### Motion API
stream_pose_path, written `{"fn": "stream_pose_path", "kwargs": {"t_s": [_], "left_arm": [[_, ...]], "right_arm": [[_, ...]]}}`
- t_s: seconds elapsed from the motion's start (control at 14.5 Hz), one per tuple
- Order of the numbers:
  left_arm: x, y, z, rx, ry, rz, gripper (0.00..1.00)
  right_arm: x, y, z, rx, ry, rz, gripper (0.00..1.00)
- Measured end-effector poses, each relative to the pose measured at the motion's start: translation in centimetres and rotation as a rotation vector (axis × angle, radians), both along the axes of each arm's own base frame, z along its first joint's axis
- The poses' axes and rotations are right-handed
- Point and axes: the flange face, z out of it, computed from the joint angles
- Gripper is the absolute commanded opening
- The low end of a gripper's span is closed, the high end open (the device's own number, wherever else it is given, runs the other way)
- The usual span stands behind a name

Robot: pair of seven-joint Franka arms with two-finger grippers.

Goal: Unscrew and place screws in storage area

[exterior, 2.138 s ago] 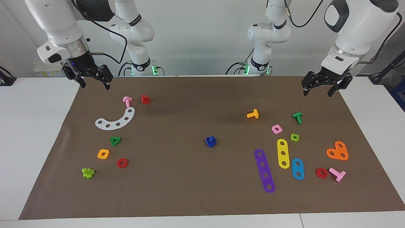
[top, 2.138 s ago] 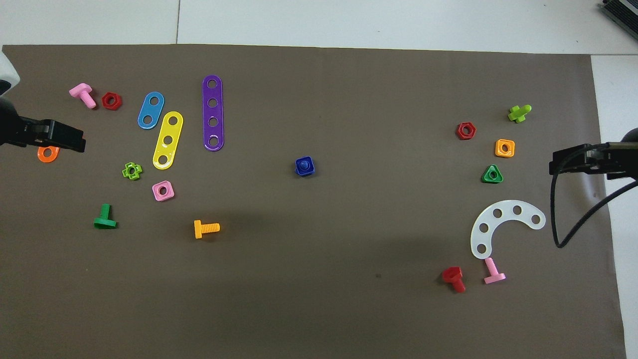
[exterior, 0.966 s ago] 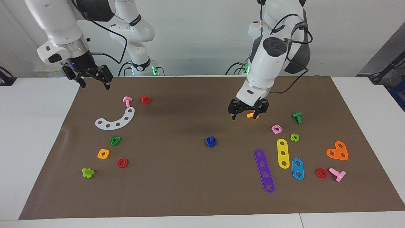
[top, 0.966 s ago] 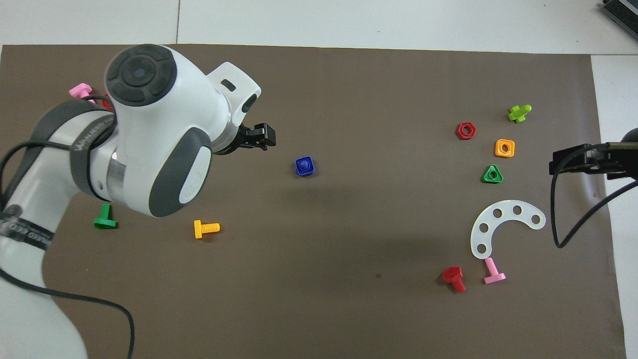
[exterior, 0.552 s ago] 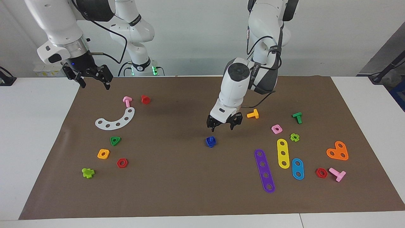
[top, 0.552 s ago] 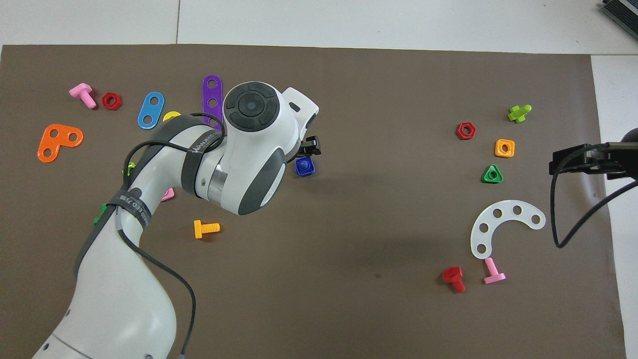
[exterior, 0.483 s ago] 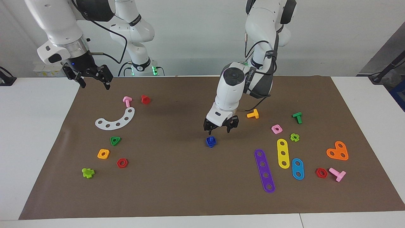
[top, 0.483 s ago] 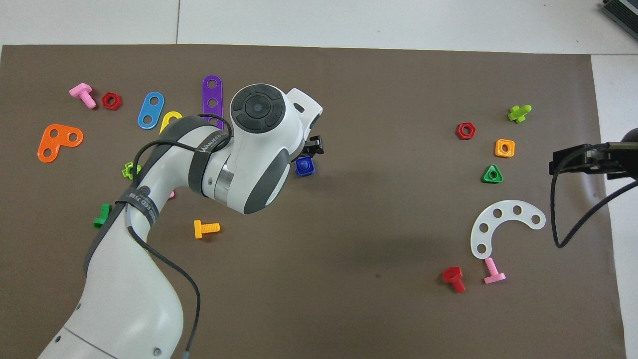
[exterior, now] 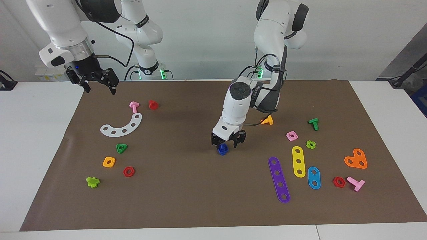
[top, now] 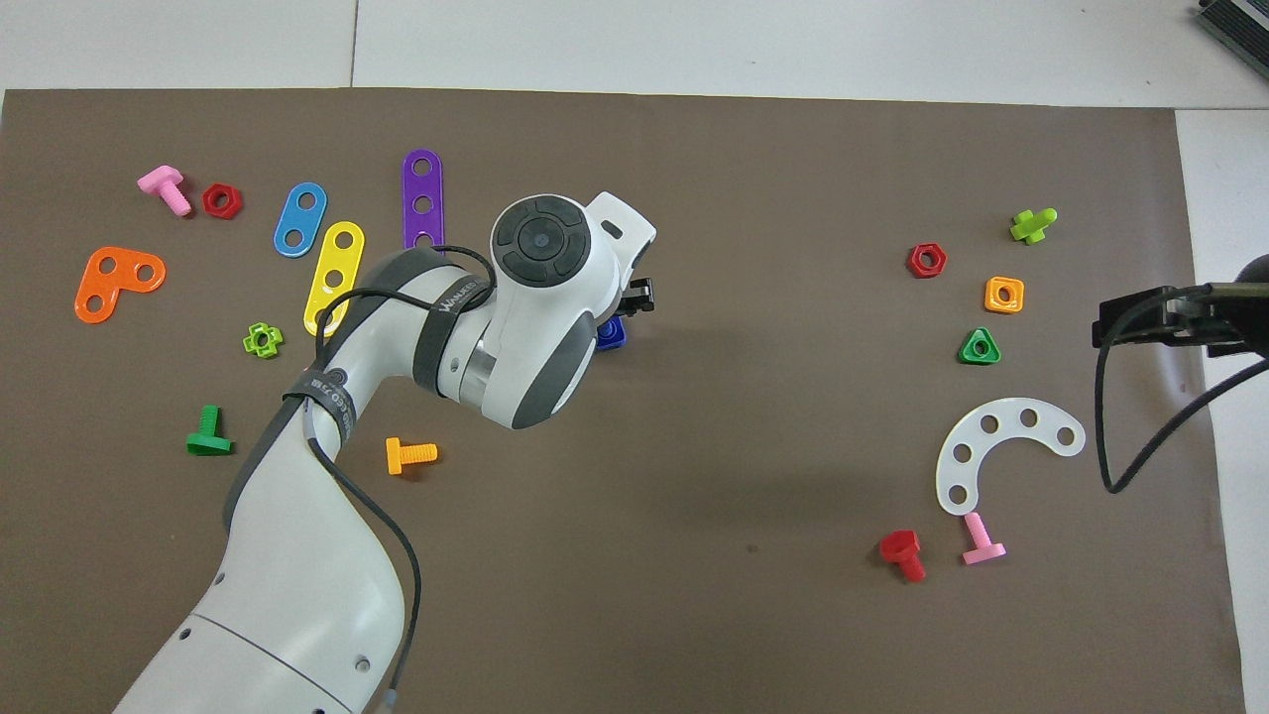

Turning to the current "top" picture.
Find orange plastic bolt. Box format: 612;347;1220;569
386;437;439;476

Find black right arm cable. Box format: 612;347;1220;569
1095;283;1269;495

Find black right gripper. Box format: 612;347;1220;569
1094;254;1269;360

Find purple four-hole plate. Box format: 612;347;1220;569
402;149;444;254

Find light green plastic bolt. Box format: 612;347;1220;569
1009;207;1059;246

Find blue two-hole plate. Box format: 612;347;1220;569
273;181;329;259

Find brown table mat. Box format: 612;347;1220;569
0;87;1248;714

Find yellow three-hole plate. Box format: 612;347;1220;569
302;220;366;338

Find dark green plastic bolt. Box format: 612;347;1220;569
185;404;234;457

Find white curved five-hole plate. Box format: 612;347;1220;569
936;398;1087;517

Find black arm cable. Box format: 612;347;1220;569
1095;283;1269;495
283;245;497;714

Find orange heart-shaped plate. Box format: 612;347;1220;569
74;246;168;325

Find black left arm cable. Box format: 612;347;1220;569
283;245;497;714

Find red plastic bolt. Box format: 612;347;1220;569
878;530;928;583

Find grey ribbed metal device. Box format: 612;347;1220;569
1195;0;1269;56

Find pink plastic bolt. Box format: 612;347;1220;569
137;165;193;218
961;511;1007;566

